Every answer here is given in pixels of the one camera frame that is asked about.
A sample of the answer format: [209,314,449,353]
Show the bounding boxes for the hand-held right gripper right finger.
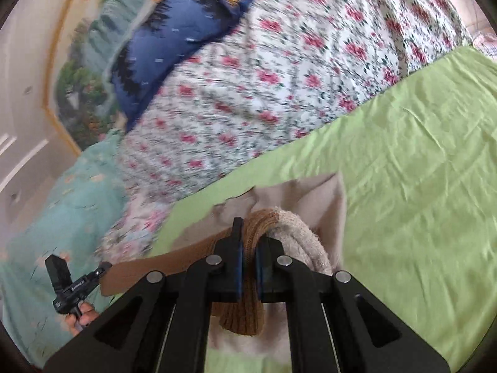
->
[255,235,452,373]

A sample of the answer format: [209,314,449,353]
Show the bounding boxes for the checkered cloth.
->
[473,34,497,63]

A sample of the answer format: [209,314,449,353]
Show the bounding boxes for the green bed sheet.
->
[148,45,497,373]

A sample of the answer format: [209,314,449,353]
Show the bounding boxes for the beige and brown knit sweater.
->
[100,173,349,359]

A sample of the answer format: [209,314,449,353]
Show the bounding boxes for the teal floral blanket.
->
[0,130,130,370]

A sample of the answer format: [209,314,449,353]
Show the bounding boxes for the gold framed landscape mural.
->
[43,0,195,157]

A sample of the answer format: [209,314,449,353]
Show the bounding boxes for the blue patterned pillow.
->
[110,0,255,133]

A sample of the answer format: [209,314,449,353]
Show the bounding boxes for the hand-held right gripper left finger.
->
[43,217,245,373]

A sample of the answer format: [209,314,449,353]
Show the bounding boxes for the person's left hand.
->
[64,303,98,337]

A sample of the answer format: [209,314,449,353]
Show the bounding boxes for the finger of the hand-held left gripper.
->
[71,262,113,293]

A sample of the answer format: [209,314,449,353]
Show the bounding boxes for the white pink floral blanket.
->
[93,0,479,262]

